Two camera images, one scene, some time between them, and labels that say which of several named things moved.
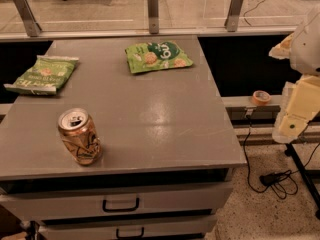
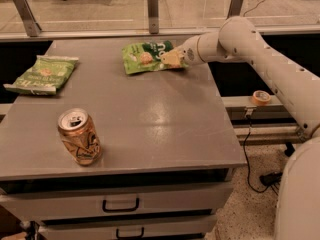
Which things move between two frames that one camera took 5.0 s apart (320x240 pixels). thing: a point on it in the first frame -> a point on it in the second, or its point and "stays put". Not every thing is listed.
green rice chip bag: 156,55 stays put
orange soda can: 79,132 stays put
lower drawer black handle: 129,237 stays put
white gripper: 308,50 -> 188,53
